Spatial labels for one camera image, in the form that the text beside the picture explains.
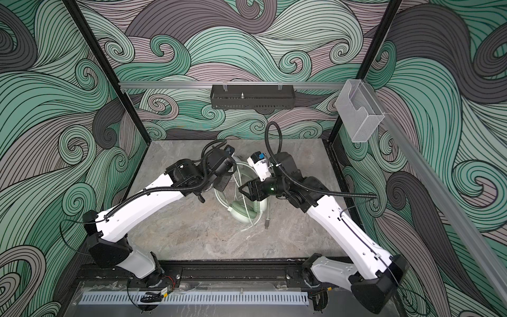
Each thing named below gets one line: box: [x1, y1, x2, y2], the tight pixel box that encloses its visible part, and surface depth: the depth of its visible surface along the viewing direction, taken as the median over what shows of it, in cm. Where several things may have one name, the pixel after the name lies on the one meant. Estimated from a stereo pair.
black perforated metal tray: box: [209, 84, 296, 111], surface depth 97 cm
